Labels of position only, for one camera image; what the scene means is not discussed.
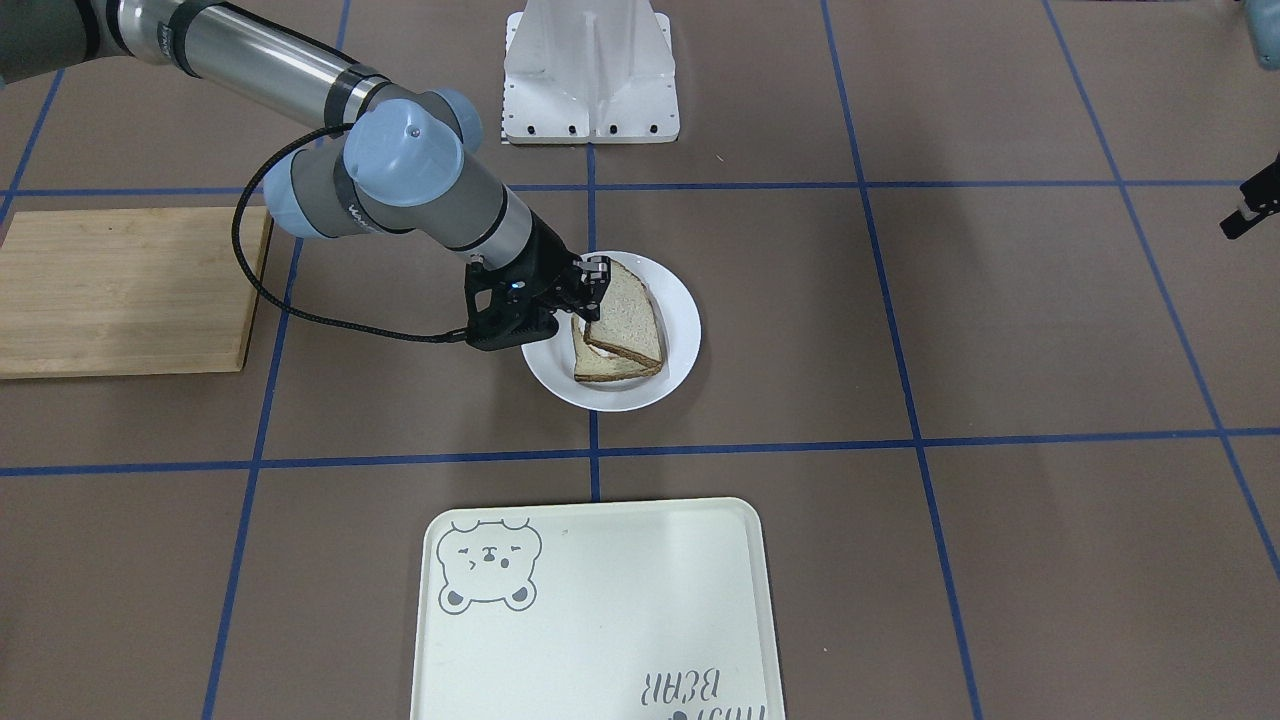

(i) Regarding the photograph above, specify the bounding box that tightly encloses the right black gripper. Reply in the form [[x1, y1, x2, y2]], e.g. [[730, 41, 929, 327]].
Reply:
[[518, 215, 612, 325]]

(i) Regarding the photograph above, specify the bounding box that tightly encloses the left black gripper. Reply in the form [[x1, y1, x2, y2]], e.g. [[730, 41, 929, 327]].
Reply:
[[1220, 154, 1279, 240]]

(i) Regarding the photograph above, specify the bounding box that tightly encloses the bread slice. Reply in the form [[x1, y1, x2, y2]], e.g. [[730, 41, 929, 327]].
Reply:
[[584, 258, 666, 369]]

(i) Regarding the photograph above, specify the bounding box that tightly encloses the egg toast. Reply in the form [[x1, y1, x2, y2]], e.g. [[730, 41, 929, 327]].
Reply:
[[570, 318, 660, 383]]

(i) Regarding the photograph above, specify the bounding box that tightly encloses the white round plate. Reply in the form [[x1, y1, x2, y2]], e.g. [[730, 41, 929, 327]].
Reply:
[[521, 250, 701, 413]]

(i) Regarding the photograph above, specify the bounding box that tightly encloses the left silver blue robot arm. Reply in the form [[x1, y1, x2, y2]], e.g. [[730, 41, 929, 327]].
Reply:
[[1219, 1, 1279, 240]]

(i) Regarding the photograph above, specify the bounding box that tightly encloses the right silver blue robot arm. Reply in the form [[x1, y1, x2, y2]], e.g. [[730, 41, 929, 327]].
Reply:
[[3, 1, 611, 348]]

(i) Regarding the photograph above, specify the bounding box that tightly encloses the cream bear tray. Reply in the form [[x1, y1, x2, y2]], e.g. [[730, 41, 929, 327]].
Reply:
[[410, 497, 786, 719]]

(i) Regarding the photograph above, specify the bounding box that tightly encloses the bamboo cutting board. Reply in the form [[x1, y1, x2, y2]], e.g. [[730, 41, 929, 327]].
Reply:
[[1, 208, 257, 380]]

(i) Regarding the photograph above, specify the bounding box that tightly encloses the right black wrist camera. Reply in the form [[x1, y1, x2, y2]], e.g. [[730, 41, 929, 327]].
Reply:
[[463, 260, 561, 351]]

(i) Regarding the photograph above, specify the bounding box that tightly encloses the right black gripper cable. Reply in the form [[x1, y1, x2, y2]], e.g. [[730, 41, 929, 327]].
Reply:
[[232, 124, 471, 345]]

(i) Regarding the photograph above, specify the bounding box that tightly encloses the white pedestal column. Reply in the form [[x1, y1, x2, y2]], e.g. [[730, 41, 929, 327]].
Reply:
[[500, 1, 681, 145]]

